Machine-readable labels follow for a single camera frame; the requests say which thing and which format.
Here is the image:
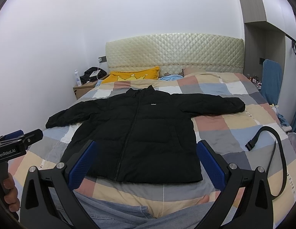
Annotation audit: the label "black puffer jacket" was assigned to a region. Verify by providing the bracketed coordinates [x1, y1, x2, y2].
[46, 86, 245, 184]

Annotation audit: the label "person left hand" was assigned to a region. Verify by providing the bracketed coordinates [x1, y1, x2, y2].
[3, 173, 20, 212]

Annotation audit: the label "person legs in jeans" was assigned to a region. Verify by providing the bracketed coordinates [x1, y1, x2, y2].
[49, 191, 219, 229]

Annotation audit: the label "wooden nightstand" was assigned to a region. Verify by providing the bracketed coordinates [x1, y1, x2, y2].
[73, 74, 109, 99]

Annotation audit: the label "white spray bottle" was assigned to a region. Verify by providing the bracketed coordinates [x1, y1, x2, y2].
[75, 70, 82, 87]

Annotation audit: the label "black bag on nightstand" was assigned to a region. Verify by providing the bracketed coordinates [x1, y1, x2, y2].
[80, 67, 107, 84]

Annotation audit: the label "plaid patchwork bed quilt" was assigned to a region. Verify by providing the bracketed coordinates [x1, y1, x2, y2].
[8, 71, 296, 227]

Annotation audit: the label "blue covered chair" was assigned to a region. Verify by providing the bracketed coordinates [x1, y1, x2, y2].
[260, 59, 282, 105]

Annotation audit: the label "yellow crown pillow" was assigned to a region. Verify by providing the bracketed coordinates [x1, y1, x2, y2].
[101, 66, 160, 84]

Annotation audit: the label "pink pillow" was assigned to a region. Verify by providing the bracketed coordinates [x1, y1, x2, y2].
[183, 67, 206, 76]

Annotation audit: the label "cream quilted headboard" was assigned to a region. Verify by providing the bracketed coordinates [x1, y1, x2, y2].
[106, 33, 244, 75]

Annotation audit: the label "grey wardrobe cabinet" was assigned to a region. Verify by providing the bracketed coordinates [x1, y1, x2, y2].
[240, 0, 296, 125]

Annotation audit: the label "white charging cable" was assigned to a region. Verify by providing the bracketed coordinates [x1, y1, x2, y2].
[89, 62, 102, 80]

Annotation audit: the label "wall power outlet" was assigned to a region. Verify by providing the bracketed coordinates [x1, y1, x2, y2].
[98, 56, 107, 63]

